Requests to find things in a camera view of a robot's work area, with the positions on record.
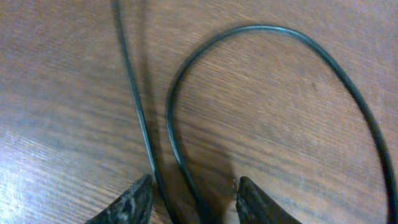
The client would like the black USB cable bundle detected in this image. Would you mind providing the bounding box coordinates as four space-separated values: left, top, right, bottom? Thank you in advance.
111 24 398 224

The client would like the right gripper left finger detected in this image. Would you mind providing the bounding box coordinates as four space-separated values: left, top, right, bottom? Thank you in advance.
85 174 153 224

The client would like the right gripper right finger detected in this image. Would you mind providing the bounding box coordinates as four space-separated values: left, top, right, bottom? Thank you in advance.
236 176 301 224

